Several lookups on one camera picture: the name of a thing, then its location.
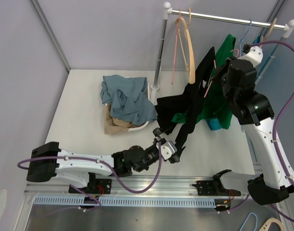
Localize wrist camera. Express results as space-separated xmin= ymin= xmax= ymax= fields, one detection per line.
xmin=157 ymin=141 xmax=177 ymax=161
xmin=238 ymin=44 xmax=263 ymax=67

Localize teal t shirt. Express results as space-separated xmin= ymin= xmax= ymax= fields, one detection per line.
xmin=206 ymin=35 xmax=275 ymax=131

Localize grey blue t shirt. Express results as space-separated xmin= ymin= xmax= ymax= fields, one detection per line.
xmin=100 ymin=75 xmax=157 ymax=126

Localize wooden hanger on floor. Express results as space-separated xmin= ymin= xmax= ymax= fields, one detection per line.
xmin=259 ymin=218 xmax=286 ymax=231

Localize white plastic basket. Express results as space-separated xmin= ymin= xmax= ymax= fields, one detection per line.
xmin=103 ymin=91 xmax=149 ymax=131

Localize blue hanger on floor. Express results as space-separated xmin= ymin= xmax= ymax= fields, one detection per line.
xmin=239 ymin=212 xmax=258 ymax=231

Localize aluminium mounting rail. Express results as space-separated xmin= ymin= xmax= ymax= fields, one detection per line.
xmin=23 ymin=154 xmax=287 ymax=202

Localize beige t shirt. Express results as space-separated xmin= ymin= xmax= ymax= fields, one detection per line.
xmin=104 ymin=104 xmax=138 ymax=135

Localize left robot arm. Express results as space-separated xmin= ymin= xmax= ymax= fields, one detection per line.
xmin=27 ymin=128 xmax=185 ymax=193

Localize light blue wire hanger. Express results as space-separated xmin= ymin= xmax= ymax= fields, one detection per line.
xmin=238 ymin=19 xmax=252 ymax=44

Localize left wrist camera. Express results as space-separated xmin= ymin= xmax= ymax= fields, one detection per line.
xmin=157 ymin=141 xmax=177 ymax=161

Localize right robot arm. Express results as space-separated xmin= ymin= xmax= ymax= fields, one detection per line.
xmin=212 ymin=58 xmax=294 ymax=205

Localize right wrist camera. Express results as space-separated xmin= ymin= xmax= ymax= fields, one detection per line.
xmin=238 ymin=44 xmax=263 ymax=67

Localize metal clothes rack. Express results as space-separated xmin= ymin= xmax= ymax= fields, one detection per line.
xmin=149 ymin=1 xmax=294 ymax=104

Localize green t shirt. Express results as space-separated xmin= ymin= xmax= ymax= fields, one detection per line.
xmin=171 ymin=34 xmax=237 ymax=130

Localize pink wire hanger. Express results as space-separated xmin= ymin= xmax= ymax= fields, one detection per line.
xmin=204 ymin=48 xmax=240 ymax=98
xmin=171 ymin=13 xmax=181 ymax=85

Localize white slotted cable duct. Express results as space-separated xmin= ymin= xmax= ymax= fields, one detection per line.
xmin=33 ymin=195 xmax=216 ymax=208

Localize beige wooden hanger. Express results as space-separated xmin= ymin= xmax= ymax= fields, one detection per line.
xmin=177 ymin=8 xmax=196 ymax=84
xmin=259 ymin=17 xmax=277 ymax=42

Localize black t shirt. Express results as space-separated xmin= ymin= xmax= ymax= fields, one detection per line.
xmin=155 ymin=47 xmax=215 ymax=151

